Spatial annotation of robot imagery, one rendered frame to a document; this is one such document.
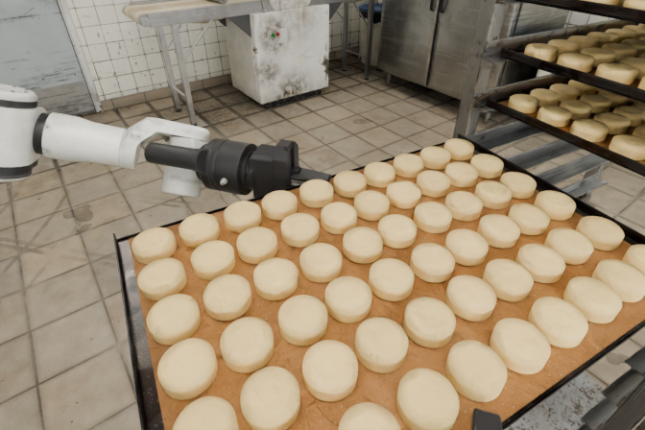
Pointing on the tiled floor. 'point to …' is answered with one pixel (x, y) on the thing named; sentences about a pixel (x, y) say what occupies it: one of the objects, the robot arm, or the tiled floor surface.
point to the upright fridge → (459, 11)
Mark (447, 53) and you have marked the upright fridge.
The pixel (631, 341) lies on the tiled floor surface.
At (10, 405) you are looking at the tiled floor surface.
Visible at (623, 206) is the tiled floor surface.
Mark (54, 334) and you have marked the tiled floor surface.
